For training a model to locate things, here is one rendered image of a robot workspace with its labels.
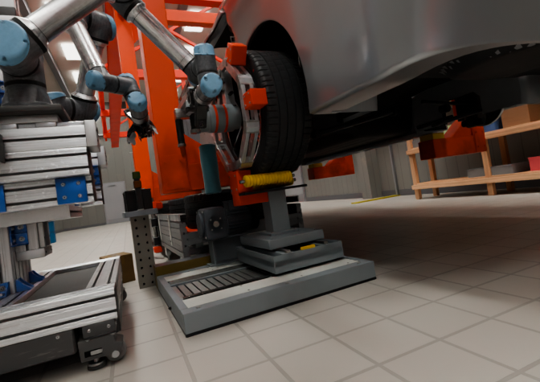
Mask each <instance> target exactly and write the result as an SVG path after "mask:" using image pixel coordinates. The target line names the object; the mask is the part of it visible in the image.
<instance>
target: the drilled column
mask: <svg viewBox="0 0 540 382"><path fill-rule="evenodd" d="M130 224H131V230H132V237H133V247H134V254H135V260H136V267H137V278H138V284H139V288H140V289H144V288H147V287H150V286H155V285H156V282H155V276H154V270H153V265H154V264H155V261H154V254H153V244H152V237H151V231H150V226H149V215H145V216H135V217H130Z"/></svg>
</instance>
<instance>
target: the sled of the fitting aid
mask: <svg viewBox="0 0 540 382"><path fill-rule="evenodd" d="M236 252H237V257H238V261H241V262H243V263H246V264H249V265H252V266H255V267H257V268H259V269H263V270H265V271H268V272H270V273H274V274H278V273H284V272H288V271H291V270H294V269H299V268H303V267H306V266H309V265H315V264H318V263H322V262H325V261H330V260H333V259H337V258H340V257H344V253H343V248H342V241H341V240H330V239H318V240H312V241H308V242H305V243H300V244H295V245H290V246H287V247H283V248H279V249H273V250H267V249H261V248H257V247H254V246H250V245H243V246H239V247H236Z"/></svg>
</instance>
